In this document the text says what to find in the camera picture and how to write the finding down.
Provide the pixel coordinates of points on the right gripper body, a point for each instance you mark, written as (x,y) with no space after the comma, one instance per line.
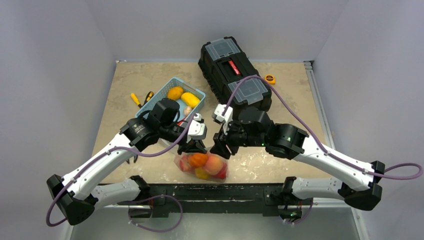
(222,145)

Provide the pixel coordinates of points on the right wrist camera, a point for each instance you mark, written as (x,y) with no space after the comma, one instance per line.
(223,115)

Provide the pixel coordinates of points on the black yellow handle tool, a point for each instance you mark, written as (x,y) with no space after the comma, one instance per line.
(148,97)

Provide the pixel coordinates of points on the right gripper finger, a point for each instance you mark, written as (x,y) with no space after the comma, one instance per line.
(226,151)
(218,139)

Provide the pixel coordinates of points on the yellow tape measure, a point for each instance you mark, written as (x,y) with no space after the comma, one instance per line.
(270,79)

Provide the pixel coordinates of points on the black plastic toolbox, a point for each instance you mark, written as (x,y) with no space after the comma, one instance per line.
(223,65)

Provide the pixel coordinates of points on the garlic bulb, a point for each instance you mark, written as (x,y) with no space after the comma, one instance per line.
(187,110)

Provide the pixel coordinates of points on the peach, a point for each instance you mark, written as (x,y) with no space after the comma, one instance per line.
(213,165)

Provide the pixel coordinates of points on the polka dot zip bag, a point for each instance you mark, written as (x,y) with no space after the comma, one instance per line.
(211,178)

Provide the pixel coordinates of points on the small orange pumpkin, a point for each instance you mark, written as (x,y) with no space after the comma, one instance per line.
(197,160)

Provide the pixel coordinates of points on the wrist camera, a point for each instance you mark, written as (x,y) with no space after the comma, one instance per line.
(197,130)
(223,115)

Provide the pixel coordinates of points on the yellow squash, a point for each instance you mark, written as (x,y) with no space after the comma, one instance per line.
(190,99)

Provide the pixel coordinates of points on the yellow lemon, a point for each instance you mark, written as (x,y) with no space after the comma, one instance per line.
(175,93)

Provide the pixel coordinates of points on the black base frame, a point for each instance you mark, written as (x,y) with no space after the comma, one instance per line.
(267,199)

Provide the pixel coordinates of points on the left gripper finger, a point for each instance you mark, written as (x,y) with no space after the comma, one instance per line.
(197,146)
(185,147)

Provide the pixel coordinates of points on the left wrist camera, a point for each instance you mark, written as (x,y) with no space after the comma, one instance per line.
(197,130)

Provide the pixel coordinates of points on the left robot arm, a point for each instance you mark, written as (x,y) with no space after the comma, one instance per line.
(81,192)

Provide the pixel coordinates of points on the yellow handle screwdriver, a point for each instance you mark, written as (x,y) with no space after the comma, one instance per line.
(136,100)

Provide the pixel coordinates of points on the red apple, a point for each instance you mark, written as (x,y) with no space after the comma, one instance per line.
(184,165)

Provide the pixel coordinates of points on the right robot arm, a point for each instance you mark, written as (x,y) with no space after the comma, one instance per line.
(351,181)

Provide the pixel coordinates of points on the light blue plastic basket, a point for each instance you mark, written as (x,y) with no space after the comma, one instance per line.
(162,93)

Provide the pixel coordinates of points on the yellow bell pepper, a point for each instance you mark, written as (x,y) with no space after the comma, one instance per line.
(201,174)

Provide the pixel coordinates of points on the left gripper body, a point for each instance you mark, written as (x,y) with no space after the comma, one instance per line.
(171,132)

